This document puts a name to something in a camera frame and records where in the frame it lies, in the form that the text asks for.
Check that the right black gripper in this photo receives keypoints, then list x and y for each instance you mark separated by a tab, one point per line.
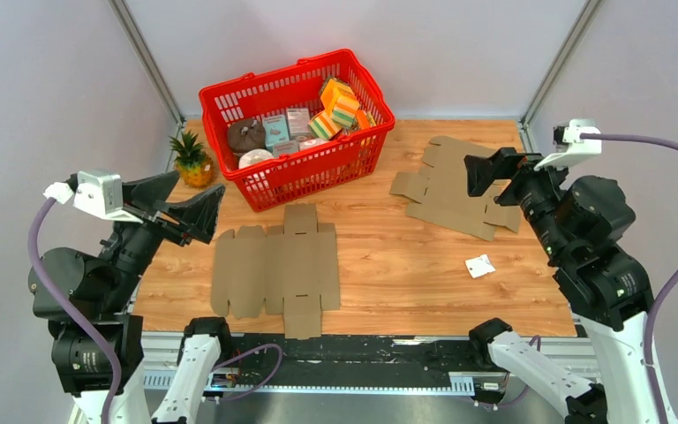
502	162

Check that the white round tin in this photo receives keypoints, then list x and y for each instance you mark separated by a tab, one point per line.
254	157

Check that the red plastic shopping basket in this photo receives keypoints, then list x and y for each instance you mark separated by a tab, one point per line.
260	95

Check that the small white plastic packet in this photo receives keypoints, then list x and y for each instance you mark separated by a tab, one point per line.
479	266

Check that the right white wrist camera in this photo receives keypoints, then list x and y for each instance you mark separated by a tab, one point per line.
571	148

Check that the small pineapple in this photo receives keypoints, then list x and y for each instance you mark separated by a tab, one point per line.
196	167

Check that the teal small box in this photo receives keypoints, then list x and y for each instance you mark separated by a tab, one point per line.
276	130

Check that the striped sponge lower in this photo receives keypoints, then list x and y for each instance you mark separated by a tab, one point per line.
323	126

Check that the brown round item in basket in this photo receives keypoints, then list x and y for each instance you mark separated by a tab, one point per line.
246	135

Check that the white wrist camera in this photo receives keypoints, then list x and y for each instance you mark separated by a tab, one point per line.
571	148
96	192

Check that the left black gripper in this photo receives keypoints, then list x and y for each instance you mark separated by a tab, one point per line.
197	212

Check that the orange sponge right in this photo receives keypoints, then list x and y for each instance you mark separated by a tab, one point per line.
364	120

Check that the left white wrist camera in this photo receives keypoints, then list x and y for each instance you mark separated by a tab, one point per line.
96	192

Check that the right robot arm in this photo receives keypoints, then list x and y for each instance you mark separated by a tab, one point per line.
579	228

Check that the brown cardboard box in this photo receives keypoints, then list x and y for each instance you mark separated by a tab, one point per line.
289	270

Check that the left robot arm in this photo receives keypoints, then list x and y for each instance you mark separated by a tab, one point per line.
84	298

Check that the grey small box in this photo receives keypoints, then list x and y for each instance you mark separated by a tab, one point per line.
298	120

